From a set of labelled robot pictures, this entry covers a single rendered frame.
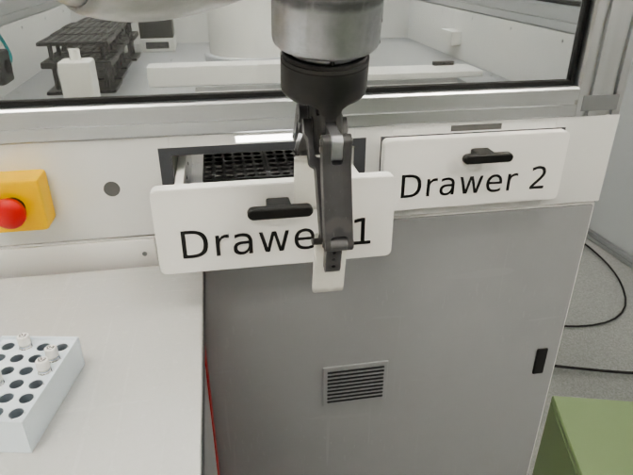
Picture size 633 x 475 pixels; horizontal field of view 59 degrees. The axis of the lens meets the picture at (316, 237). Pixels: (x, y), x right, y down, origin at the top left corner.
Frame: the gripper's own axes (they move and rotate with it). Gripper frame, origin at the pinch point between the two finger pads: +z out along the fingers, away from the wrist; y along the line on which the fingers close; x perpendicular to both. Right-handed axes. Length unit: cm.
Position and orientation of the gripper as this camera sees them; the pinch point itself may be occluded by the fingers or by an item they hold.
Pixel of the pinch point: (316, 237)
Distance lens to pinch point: 59.0
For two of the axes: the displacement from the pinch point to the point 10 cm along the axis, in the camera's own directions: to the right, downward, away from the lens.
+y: -1.7, -6.2, 7.6
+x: -9.9, 0.8, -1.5
